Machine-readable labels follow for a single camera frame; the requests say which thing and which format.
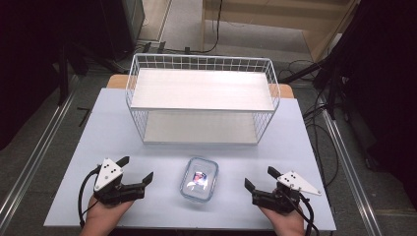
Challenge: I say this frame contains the person's left hand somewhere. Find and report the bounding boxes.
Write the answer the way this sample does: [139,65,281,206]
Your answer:
[80,196,135,236]

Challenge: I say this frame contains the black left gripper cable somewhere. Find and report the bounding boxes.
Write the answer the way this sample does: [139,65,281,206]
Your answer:
[77,166,101,229]

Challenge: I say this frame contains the aluminium floor rail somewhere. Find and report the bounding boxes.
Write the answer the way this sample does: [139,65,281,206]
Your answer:
[0,74,80,227]
[322,108,384,236]

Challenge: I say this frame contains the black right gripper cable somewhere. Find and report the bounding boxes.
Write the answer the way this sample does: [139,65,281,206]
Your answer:
[288,192,321,236]

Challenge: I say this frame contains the small colourful packet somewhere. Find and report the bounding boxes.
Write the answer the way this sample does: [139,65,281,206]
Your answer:
[192,170,209,190]

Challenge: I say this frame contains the white wire shelf rack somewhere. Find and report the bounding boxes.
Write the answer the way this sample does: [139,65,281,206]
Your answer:
[125,53,281,147]

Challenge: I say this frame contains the person's right hand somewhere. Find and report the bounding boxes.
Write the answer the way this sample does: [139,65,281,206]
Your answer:
[259,206,307,236]

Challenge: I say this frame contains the dark cabinet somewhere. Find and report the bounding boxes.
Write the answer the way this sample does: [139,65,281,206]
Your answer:
[97,0,147,62]

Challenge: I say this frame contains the clear container with blue lid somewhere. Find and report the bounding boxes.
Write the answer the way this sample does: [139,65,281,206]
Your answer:
[179,156,220,204]

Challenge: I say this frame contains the black floor cables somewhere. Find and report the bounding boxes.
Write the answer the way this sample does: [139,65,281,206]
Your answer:
[278,59,340,190]

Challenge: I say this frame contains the black hanging cable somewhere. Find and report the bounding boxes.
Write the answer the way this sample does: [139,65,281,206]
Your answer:
[163,0,224,55]

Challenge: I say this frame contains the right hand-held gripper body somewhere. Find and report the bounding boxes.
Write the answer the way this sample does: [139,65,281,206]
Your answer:
[252,170,323,216]

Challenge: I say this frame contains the black bent hex key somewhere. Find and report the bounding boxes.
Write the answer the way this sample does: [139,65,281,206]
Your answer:
[77,106,91,128]

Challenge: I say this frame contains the light wooden furniture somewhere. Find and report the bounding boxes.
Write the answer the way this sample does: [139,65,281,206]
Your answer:
[200,0,360,63]

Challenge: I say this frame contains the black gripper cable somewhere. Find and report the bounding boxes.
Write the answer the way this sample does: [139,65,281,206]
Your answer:
[288,192,321,236]
[77,166,101,229]

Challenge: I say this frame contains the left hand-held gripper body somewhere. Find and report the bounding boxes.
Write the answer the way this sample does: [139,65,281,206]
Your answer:
[92,157,147,207]

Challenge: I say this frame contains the black metal stand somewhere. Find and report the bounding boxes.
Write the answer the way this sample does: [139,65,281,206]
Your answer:
[278,48,353,121]

